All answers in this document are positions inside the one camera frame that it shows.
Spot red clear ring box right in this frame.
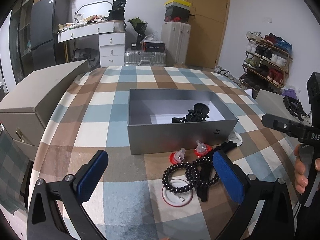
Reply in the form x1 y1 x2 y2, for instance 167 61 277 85
194 140 212 158

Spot round red-rimmed jewelry case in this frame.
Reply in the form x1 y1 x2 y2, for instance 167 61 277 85
162 178 194 207

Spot green wrapped flower bouquet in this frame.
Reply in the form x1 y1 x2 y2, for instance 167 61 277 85
128 17 148 37

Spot red clear ring box left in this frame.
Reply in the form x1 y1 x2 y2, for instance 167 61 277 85
169 148 185 165

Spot red clear ring box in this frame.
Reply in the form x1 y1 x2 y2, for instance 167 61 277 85
169 148 185 165
194 140 212 158

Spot person's right hand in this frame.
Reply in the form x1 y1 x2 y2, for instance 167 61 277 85
293 144 309 194

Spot black beaded bracelet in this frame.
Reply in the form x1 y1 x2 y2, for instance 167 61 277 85
162 157 221 194

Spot white drawer unit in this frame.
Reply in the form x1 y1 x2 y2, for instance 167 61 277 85
98 32 126 67

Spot wooden door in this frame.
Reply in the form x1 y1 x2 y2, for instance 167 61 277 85
185 0 230 68

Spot large black hair claw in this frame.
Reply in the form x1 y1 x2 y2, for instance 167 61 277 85
171 103 210 124

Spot black red box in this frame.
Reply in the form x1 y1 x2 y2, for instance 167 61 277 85
142 41 165 53

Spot dark grey refrigerator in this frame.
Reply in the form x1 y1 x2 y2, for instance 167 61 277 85
30 0 71 70

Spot plaid bed cover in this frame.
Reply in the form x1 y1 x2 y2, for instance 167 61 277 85
30 66 297 239

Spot black bag on desk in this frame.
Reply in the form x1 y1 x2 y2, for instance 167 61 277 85
107 0 126 21

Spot white upright suitcase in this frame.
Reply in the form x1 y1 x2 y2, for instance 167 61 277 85
161 22 191 66

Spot grey open cardboard box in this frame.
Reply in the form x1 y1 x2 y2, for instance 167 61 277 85
127 89 238 155

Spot white vanity desk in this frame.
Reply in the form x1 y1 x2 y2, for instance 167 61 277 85
57 21 125 43

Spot silver suitcase lying flat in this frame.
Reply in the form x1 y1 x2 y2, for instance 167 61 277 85
124 49 167 66

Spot round white compact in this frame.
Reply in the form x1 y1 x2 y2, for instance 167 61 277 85
227 131 243 146

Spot stacked shoe boxes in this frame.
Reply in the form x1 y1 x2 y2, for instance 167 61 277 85
164 0 191 23

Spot shoe rack with shoes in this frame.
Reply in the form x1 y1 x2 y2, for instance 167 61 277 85
239 31 293 94

